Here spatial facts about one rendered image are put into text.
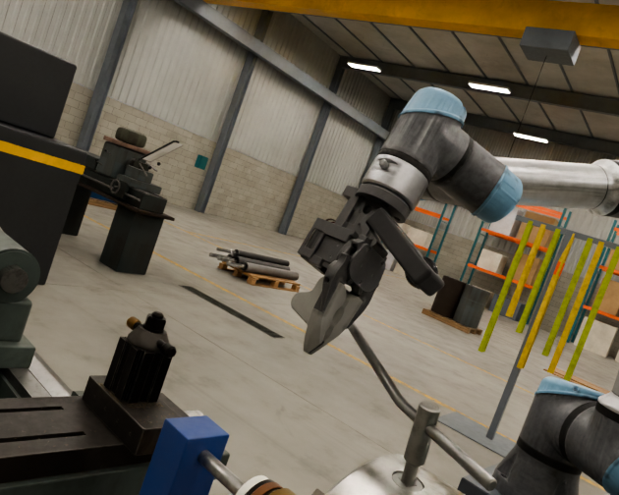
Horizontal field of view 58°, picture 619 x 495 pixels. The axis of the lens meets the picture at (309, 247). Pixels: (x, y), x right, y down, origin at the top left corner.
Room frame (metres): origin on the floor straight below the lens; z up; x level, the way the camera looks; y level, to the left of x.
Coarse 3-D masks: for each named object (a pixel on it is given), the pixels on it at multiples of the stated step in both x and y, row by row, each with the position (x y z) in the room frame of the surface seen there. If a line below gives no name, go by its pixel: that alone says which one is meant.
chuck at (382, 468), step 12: (384, 456) 0.60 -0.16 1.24; (396, 456) 0.62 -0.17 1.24; (360, 468) 0.57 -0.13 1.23; (372, 468) 0.57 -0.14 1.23; (384, 468) 0.58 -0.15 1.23; (396, 468) 0.58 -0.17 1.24; (420, 468) 0.61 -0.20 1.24; (348, 480) 0.55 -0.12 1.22; (360, 480) 0.55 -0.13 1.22; (372, 480) 0.56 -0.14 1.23; (384, 480) 0.56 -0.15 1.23; (420, 480) 0.58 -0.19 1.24; (432, 480) 0.59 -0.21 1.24; (336, 492) 0.54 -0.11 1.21; (348, 492) 0.54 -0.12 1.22; (360, 492) 0.54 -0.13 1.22; (372, 492) 0.54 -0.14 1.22; (384, 492) 0.54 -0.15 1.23; (396, 492) 0.54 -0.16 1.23; (408, 492) 0.55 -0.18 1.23; (420, 492) 0.55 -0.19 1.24; (432, 492) 0.56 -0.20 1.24; (444, 492) 0.57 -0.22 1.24; (456, 492) 0.58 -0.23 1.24
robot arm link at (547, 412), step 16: (544, 384) 1.01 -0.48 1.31; (560, 384) 0.98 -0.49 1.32; (576, 384) 1.02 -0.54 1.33; (544, 400) 0.99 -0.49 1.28; (560, 400) 0.97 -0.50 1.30; (576, 400) 0.96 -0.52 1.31; (592, 400) 0.95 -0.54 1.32; (528, 416) 1.02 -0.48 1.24; (544, 416) 0.98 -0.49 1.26; (560, 416) 0.95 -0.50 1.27; (576, 416) 0.93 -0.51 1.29; (528, 432) 1.00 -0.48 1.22; (544, 432) 0.97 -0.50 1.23; (560, 432) 0.94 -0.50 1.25; (544, 448) 0.97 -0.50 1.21; (560, 448) 0.94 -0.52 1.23
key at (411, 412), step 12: (360, 336) 0.69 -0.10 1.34; (360, 348) 0.68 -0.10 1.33; (372, 360) 0.65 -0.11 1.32; (384, 372) 0.63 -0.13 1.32; (384, 384) 0.62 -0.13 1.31; (396, 396) 0.60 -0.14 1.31; (408, 408) 0.58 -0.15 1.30; (432, 432) 0.54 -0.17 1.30; (444, 444) 0.52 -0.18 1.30; (456, 456) 0.51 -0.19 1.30; (468, 456) 0.50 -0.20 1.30; (468, 468) 0.49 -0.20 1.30; (480, 468) 0.48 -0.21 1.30; (480, 480) 0.48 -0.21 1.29; (492, 480) 0.47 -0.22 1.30
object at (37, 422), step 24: (0, 408) 0.92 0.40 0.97; (24, 408) 0.95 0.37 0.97; (48, 408) 0.98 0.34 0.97; (72, 408) 1.01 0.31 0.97; (0, 432) 0.85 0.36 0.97; (24, 432) 0.87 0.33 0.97; (48, 432) 0.90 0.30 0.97; (72, 432) 0.92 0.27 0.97; (96, 432) 0.95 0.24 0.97; (0, 456) 0.79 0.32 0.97; (24, 456) 0.82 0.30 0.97; (48, 456) 0.85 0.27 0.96; (72, 456) 0.88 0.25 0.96; (96, 456) 0.91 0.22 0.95; (120, 456) 0.95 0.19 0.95; (144, 456) 0.99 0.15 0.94; (0, 480) 0.80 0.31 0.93
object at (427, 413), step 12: (420, 408) 0.55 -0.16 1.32; (432, 408) 0.55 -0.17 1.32; (420, 420) 0.55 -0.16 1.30; (432, 420) 0.55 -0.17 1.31; (420, 432) 0.55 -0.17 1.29; (408, 444) 0.56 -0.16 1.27; (420, 444) 0.55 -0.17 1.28; (408, 456) 0.56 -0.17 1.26; (420, 456) 0.55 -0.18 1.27; (408, 468) 0.56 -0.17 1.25; (408, 480) 0.56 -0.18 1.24
